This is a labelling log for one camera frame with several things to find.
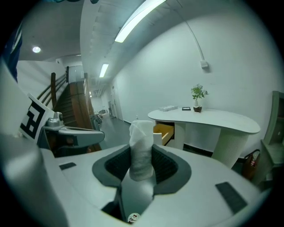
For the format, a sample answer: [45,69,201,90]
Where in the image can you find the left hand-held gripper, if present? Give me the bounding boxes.
[20,93,105,157]

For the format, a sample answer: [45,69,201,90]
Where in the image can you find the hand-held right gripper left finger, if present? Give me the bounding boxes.
[40,143,132,227]

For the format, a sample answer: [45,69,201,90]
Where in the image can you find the printed flat box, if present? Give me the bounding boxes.
[158,105,178,112]

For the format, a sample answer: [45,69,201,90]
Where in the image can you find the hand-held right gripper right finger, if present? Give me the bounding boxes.
[139,143,273,227]

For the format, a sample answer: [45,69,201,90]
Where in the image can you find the white cloth wad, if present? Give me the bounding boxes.
[129,120,154,182]

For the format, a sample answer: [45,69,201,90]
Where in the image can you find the wooden drawer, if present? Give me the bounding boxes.
[152,121,176,147]

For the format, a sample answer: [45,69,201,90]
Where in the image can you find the white curved table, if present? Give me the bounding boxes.
[147,107,261,169]

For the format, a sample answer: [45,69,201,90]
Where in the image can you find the green plant in white vase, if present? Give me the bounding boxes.
[190,83,209,107]

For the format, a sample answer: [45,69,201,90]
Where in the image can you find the long ceiling strip light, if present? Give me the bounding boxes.
[99,63,110,78]
[114,0,167,43]

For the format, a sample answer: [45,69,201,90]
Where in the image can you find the white wall conduit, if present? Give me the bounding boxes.
[185,20,205,62]

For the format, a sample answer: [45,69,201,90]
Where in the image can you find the person's blue shirt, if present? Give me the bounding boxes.
[4,21,23,84]

